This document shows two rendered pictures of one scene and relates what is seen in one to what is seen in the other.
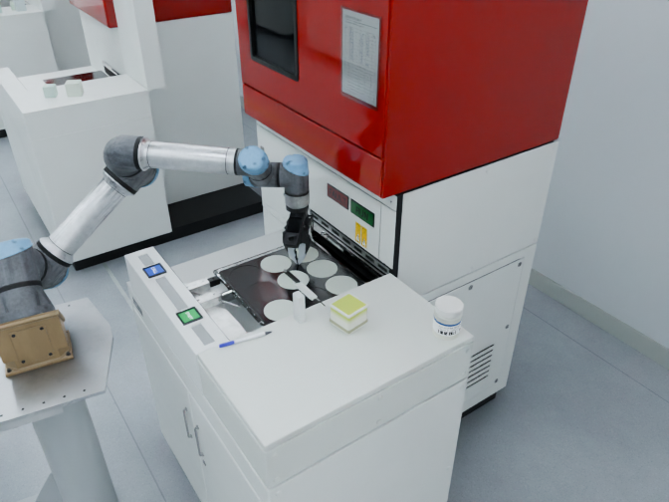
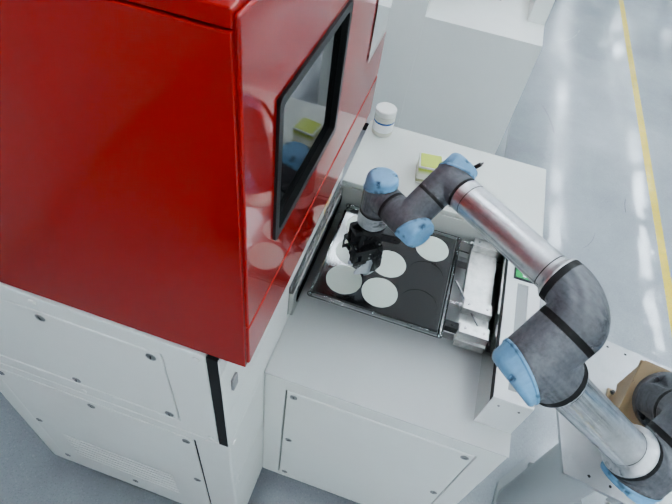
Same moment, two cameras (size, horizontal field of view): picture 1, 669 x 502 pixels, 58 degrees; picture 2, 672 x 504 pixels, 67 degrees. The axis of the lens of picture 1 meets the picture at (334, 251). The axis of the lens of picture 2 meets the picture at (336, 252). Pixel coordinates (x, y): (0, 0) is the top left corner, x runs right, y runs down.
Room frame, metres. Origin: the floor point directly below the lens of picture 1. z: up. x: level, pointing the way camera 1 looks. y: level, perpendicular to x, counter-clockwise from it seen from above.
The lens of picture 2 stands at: (2.31, 0.68, 2.00)
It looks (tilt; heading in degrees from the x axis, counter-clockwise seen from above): 49 degrees down; 224
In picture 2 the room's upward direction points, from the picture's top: 10 degrees clockwise
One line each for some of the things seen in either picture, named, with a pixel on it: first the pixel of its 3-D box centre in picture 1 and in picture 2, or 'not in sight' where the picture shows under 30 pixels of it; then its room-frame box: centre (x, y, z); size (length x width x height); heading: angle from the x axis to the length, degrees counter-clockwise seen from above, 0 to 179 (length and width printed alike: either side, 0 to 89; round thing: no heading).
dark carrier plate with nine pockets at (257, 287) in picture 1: (293, 280); (388, 264); (1.52, 0.13, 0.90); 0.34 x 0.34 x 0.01; 35
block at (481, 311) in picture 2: (206, 300); (476, 309); (1.42, 0.38, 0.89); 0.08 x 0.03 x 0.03; 125
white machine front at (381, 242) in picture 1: (319, 201); (293, 261); (1.81, 0.05, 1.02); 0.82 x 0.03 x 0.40; 35
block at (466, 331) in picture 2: (195, 287); (473, 333); (1.49, 0.43, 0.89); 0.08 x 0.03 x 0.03; 125
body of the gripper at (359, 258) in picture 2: (298, 219); (365, 239); (1.63, 0.11, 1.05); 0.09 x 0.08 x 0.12; 165
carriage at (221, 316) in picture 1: (219, 322); (476, 294); (1.36, 0.34, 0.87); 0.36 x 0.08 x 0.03; 35
